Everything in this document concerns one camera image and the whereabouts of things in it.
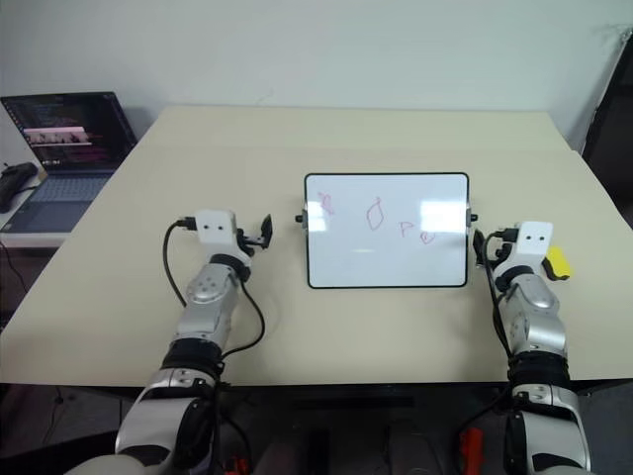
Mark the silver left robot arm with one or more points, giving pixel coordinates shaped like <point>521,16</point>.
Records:
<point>205,297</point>

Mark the dark panel with white cloth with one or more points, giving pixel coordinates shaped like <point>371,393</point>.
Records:
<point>610,114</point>

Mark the yellow and black eraser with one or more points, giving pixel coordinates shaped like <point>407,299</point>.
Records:
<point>559,261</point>

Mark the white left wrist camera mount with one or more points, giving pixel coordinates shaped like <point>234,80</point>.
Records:
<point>215,228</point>

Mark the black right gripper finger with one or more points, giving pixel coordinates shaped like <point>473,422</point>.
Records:
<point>480,260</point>
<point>478,241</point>

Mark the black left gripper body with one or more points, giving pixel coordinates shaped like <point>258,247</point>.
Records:
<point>245,242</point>

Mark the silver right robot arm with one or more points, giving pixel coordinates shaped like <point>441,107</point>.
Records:
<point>536,316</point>

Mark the open grey laptop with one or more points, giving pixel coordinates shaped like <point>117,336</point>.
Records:
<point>66,148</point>

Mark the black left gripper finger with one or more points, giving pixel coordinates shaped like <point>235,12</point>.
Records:
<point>267,222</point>
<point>265,240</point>

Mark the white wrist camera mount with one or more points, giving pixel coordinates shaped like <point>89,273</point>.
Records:
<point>531,242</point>
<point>215,228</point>

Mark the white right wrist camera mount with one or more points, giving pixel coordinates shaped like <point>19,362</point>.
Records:
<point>531,242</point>

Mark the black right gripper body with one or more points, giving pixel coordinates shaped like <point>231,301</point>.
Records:
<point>502,250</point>

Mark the black-framed small whiteboard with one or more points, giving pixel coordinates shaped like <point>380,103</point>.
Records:
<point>386,230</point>

